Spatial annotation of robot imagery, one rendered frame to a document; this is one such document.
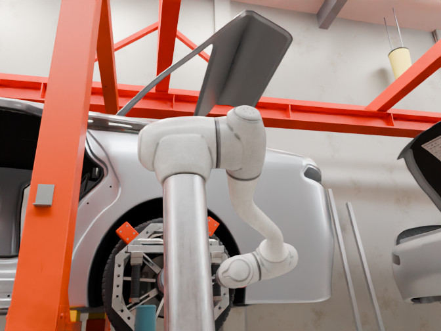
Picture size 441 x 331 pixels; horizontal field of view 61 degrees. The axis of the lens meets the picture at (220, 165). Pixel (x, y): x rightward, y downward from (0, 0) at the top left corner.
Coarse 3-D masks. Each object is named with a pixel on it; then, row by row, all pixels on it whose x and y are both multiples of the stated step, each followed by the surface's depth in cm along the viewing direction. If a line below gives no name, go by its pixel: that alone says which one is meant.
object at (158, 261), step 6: (156, 258) 205; (162, 258) 206; (150, 264) 203; (162, 264) 205; (144, 270) 202; (150, 270) 202; (150, 276) 201; (150, 282) 200; (150, 288) 199; (150, 300) 197; (156, 300) 197; (156, 306) 196; (162, 312) 196
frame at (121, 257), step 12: (156, 228) 184; (132, 240) 180; (120, 252) 176; (120, 264) 174; (120, 276) 173; (120, 288) 171; (120, 300) 169; (228, 300) 179; (120, 312) 167; (216, 312) 175; (132, 324) 166
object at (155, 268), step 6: (156, 234) 191; (162, 234) 192; (126, 264) 183; (156, 264) 188; (126, 270) 198; (156, 270) 187; (126, 276) 183; (156, 276) 186; (156, 282) 185; (156, 288) 184; (144, 294) 182; (150, 294) 182; (156, 294) 183; (162, 294) 183; (144, 300) 181; (162, 300) 182; (126, 306) 178; (162, 306) 181; (156, 312) 180; (156, 318) 179
